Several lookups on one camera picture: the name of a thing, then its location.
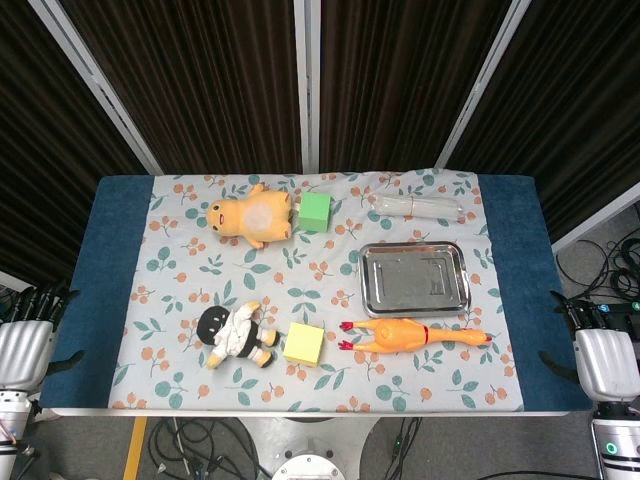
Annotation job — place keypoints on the blue table mat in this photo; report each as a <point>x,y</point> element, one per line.
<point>115,250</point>

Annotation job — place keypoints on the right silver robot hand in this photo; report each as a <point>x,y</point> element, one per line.
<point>610,365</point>

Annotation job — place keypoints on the green cube block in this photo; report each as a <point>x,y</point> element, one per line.
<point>315,212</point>

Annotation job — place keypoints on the rectangular metal tray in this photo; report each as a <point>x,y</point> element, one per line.
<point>415,280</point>

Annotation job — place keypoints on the black-haired doll in white coat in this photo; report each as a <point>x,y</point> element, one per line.
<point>232,335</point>

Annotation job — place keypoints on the orange plush bear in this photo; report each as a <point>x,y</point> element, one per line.
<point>250,215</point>

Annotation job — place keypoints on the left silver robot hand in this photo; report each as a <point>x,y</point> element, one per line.
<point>25,350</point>

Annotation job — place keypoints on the black power strip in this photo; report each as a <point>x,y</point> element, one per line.
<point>620,310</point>

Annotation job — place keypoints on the round white robot base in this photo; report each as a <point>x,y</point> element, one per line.
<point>317,467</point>

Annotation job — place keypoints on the grey table pedestal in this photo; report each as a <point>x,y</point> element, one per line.
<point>300,430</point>

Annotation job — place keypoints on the yellow cube block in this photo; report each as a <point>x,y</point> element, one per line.
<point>304,345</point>

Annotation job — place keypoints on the dark ribbed partition panel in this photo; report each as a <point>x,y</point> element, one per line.
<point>40,150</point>
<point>575,100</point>
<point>400,75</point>
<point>200,75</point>

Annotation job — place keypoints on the yellow floor tape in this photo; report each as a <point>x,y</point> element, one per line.
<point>135,450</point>

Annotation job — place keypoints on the orange rubber chicken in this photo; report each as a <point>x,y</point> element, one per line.
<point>395,336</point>

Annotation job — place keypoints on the clear plastic bottle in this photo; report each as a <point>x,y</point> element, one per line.
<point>415,206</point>

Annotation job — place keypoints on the floral patterned tablecloth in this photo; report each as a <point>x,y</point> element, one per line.
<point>190,280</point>

